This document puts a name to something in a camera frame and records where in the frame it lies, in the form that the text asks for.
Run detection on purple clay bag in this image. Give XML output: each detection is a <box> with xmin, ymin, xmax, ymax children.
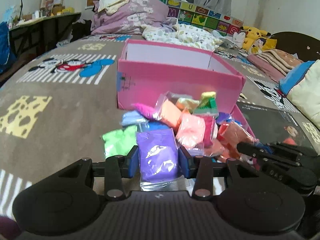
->
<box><xmin>136</xmin><ymin>128</ymin><xmax>180</xmax><ymax>183</ymax></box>

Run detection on pink box lid with photo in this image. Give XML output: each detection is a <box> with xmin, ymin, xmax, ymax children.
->
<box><xmin>232</xmin><ymin>100</ymin><xmax>319</xmax><ymax>153</ymax></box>

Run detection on green clay bag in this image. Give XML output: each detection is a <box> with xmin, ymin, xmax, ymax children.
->
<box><xmin>102</xmin><ymin>125</ymin><xmax>138</xmax><ymax>159</ymax></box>

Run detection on light pink clay bag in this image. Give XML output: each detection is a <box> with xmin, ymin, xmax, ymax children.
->
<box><xmin>176</xmin><ymin>113</ymin><xmax>206</xmax><ymax>148</ymax></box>

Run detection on light blue clay bag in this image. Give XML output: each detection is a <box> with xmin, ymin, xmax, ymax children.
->
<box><xmin>120</xmin><ymin>110</ymin><xmax>150</xmax><ymax>132</ymax></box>

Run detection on red clay bag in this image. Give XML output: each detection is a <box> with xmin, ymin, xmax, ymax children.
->
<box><xmin>217</xmin><ymin>121</ymin><xmax>257</xmax><ymax>163</ymax></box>

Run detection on orange clay bag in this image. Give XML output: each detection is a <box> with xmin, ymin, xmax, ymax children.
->
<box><xmin>155</xmin><ymin>94</ymin><xmax>182</xmax><ymax>130</ymax></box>

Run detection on magenta clay bag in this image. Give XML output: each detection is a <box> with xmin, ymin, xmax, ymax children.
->
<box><xmin>131</xmin><ymin>103</ymin><xmax>159</xmax><ymax>120</ymax></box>

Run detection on yellow clay bag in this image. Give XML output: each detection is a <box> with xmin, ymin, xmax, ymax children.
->
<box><xmin>200</xmin><ymin>91</ymin><xmax>216</xmax><ymax>103</ymax></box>

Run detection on blue and cream pillow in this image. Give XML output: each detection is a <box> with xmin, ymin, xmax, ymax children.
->
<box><xmin>279</xmin><ymin>60</ymin><xmax>320</xmax><ymax>127</ymax></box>

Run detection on pink cardboard box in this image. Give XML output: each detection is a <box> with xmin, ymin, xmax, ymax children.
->
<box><xmin>116</xmin><ymin>38</ymin><xmax>247</xmax><ymax>111</ymax></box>

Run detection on folded pink beige blankets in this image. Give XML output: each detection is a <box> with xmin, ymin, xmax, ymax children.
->
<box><xmin>247</xmin><ymin>49</ymin><xmax>303</xmax><ymax>82</ymax></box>

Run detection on dark wooden headboard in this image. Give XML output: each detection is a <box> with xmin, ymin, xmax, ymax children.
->
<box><xmin>270</xmin><ymin>31</ymin><xmax>320</xmax><ymax>62</ymax></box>

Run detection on white leaf-print blanket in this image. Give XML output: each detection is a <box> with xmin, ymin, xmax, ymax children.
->
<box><xmin>142</xmin><ymin>24</ymin><xmax>223</xmax><ymax>51</ymax></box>

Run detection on yellow pikachu plush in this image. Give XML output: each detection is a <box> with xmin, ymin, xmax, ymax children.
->
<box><xmin>240</xmin><ymin>26</ymin><xmax>277</xmax><ymax>54</ymax></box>

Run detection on white cat plush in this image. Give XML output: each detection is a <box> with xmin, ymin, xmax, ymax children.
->
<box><xmin>232</xmin><ymin>31</ymin><xmax>246</xmax><ymax>49</ymax></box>

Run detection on colourful alphabet play mat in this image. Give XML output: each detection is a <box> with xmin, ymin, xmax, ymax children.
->
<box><xmin>159</xmin><ymin>0</ymin><xmax>243</xmax><ymax>36</ymax></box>

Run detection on purple floral duvet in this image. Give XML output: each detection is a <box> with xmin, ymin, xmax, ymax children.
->
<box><xmin>91</xmin><ymin>0</ymin><xmax>169</xmax><ymax>35</ymax></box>

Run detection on dark side desk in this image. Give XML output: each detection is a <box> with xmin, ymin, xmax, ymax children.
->
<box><xmin>9</xmin><ymin>12</ymin><xmax>81</xmax><ymax>57</ymax></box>

